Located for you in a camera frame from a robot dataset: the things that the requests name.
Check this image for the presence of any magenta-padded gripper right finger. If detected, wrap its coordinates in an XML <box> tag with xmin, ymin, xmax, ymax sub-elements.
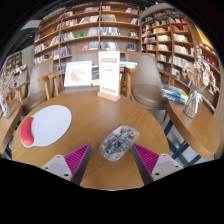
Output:
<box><xmin>131</xmin><ymin>143</ymin><xmax>184</xmax><ymax>186</ymax></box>

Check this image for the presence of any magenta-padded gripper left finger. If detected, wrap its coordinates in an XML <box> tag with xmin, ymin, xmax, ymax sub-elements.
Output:
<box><xmin>41</xmin><ymin>143</ymin><xmax>93</xmax><ymax>186</ymax></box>

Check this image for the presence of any transparent computer mouse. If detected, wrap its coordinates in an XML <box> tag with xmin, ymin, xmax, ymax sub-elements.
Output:
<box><xmin>98</xmin><ymin>124</ymin><xmax>140</xmax><ymax>162</ymax></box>

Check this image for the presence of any white mouse pad red rest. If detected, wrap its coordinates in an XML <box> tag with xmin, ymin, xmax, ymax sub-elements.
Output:
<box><xmin>19</xmin><ymin>104</ymin><xmax>73</xmax><ymax>149</ymax></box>

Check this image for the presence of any round wooden side table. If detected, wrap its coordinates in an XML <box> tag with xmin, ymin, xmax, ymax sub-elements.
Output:
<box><xmin>163</xmin><ymin>99</ymin><xmax>221</xmax><ymax>168</ymax></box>
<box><xmin>0</xmin><ymin>99</ymin><xmax>24</xmax><ymax>156</ymax></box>

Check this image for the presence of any glass vase with dried flowers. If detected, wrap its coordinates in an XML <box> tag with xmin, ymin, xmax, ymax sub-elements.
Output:
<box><xmin>0</xmin><ymin>71</ymin><xmax>18</xmax><ymax>120</ymax></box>
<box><xmin>181</xmin><ymin>44</ymin><xmax>220</xmax><ymax>119</ymax></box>

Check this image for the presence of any blue and yellow book stack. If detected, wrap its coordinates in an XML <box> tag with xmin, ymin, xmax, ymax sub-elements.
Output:
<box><xmin>160</xmin><ymin>83</ymin><xmax>190</xmax><ymax>105</ymax></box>

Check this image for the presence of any brown padded wooden armchair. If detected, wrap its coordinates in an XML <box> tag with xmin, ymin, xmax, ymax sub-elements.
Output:
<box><xmin>12</xmin><ymin>58</ymin><xmax>56</xmax><ymax>114</ymax></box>
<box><xmin>124</xmin><ymin>50</ymin><xmax>181</xmax><ymax>122</ymax></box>
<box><xmin>48</xmin><ymin>49</ymin><xmax>138</xmax><ymax>101</ymax></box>

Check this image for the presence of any white framed floral picture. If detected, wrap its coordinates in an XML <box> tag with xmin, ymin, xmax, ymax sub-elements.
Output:
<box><xmin>63</xmin><ymin>60</ymin><xmax>93</xmax><ymax>88</ymax></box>

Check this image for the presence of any dark book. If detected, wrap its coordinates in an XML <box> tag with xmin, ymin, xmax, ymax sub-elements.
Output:
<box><xmin>91</xmin><ymin>65</ymin><xmax>101</xmax><ymax>87</ymax></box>

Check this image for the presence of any white sign on wooden base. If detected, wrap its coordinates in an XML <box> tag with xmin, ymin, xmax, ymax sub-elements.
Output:
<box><xmin>97</xmin><ymin>50</ymin><xmax>121</xmax><ymax>102</ymax></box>

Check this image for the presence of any light blue book stack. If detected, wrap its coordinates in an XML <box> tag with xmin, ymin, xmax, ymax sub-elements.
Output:
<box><xmin>119</xmin><ymin>61</ymin><xmax>138</xmax><ymax>70</ymax></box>

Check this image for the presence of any distant wooden bookshelf unit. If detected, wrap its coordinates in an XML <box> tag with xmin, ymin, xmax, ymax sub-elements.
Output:
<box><xmin>4</xmin><ymin>51</ymin><xmax>24</xmax><ymax>73</ymax></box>

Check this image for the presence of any curved wooden bookshelf unit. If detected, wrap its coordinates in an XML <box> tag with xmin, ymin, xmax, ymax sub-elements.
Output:
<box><xmin>139</xmin><ymin>8</ymin><xmax>223</xmax><ymax>113</ymax></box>

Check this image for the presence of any wide wooden bookshelf unit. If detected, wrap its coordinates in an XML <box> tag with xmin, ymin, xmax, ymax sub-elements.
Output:
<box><xmin>32</xmin><ymin>1</ymin><xmax>142</xmax><ymax>67</ymax></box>

